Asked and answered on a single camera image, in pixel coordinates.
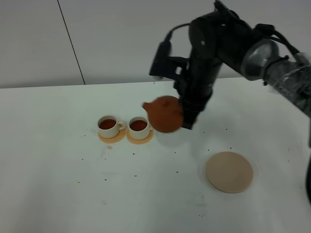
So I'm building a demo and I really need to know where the orange cup coaster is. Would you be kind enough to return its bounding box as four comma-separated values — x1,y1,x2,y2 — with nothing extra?
98,129,126,144
126,130,154,145

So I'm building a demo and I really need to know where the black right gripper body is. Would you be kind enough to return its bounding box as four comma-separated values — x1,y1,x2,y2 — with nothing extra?
168,47,222,114

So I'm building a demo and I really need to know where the brown clay teapot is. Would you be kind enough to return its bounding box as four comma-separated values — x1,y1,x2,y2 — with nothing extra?
142,96,184,133

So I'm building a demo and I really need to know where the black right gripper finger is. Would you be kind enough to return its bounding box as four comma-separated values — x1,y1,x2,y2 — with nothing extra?
182,107,201,130

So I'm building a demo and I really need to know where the beige round teapot coaster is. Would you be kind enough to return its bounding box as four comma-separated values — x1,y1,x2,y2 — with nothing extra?
205,151,254,194

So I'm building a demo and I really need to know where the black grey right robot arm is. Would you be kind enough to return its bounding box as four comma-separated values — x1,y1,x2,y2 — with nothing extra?
175,0,311,129

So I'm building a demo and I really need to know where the black right camera cable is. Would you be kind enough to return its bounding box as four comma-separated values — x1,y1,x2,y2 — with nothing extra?
164,23,191,43

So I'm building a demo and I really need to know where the right orange cup coaster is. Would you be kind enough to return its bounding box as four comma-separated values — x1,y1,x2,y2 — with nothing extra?
126,130,154,145

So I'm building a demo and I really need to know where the left orange cup coaster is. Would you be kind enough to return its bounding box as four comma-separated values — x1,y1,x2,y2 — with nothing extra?
98,129,126,144

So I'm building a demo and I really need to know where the right white teacup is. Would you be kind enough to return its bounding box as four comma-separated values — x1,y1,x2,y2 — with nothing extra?
129,116,153,140

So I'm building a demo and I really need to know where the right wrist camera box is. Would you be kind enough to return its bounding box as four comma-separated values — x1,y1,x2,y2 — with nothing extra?
149,40,172,81

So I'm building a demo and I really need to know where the white teacup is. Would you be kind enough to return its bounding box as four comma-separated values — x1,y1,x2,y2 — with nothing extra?
129,116,153,140
97,115,126,139

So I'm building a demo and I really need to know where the left white teacup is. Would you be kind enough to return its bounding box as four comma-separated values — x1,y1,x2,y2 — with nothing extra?
97,115,126,139

